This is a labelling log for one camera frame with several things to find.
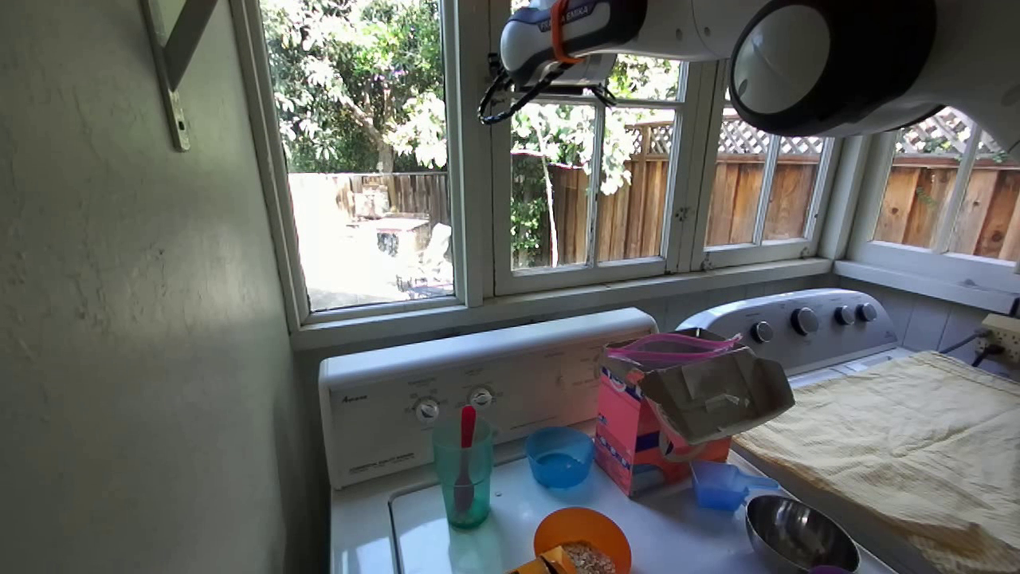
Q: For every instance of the white muntin window sash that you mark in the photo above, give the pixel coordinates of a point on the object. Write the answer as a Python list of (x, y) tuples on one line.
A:
[(767, 253), (934, 273), (593, 276)]

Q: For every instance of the single pane window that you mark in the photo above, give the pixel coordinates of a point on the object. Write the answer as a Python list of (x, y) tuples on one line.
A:
[(362, 244)]

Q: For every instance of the white washing machine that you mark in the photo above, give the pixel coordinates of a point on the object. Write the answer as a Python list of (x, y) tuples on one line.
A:
[(530, 373)]

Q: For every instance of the white washer knob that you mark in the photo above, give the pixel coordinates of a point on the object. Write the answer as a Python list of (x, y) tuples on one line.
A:
[(484, 399), (428, 409)]

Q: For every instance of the red toothbrush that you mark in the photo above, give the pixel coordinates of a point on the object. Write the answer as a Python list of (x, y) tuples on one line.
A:
[(468, 425)]

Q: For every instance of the brown wooden fence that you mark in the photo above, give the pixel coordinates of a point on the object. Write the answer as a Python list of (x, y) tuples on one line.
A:
[(640, 202)]

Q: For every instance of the blue plastic bowl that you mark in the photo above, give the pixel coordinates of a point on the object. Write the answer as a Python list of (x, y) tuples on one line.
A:
[(558, 467)]

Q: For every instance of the orange Tide detergent box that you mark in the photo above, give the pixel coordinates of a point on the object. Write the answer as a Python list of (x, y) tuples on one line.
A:
[(625, 435)]

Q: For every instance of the white laundry basket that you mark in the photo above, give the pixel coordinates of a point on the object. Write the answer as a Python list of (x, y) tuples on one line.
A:
[(722, 322)]

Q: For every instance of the teal plastic cup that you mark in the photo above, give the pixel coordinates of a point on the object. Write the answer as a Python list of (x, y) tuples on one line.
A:
[(450, 500)]

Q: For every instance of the orange bowl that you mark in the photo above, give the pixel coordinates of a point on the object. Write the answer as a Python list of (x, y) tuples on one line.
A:
[(579, 528)]

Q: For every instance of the grey dryer knob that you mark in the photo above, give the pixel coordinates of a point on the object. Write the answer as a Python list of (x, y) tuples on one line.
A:
[(844, 318), (866, 314), (759, 334), (804, 322)]

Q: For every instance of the white wrist webcam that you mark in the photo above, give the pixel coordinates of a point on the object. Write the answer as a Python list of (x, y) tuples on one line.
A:
[(530, 33)]

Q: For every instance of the steel bowl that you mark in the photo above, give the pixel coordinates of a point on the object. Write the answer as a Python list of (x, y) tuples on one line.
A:
[(798, 532)]

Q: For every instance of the yellow towel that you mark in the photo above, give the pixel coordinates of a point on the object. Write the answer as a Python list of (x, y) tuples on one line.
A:
[(904, 435)]

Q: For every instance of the tan fabric item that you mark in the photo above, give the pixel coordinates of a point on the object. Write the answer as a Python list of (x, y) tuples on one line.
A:
[(1002, 335)]

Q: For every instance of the white wooden window frame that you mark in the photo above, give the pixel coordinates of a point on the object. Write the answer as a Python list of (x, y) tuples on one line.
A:
[(472, 213)]

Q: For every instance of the white shelf bracket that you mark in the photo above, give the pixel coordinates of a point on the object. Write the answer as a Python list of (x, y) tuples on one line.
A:
[(179, 117)]

